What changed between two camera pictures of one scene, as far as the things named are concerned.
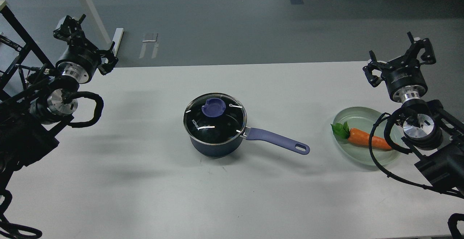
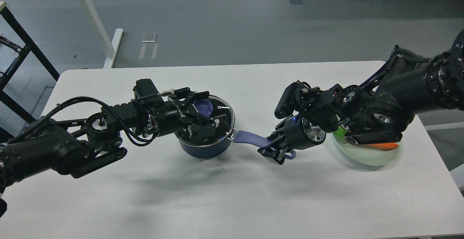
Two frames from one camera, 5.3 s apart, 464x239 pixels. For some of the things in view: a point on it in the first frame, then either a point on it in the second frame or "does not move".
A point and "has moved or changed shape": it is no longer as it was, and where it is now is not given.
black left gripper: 79,63 → 170,116
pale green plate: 361,154 does not move
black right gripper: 404,83 → 294,138
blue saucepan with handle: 251,133 has moved or changed shape
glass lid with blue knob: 215,118 has moved or changed shape
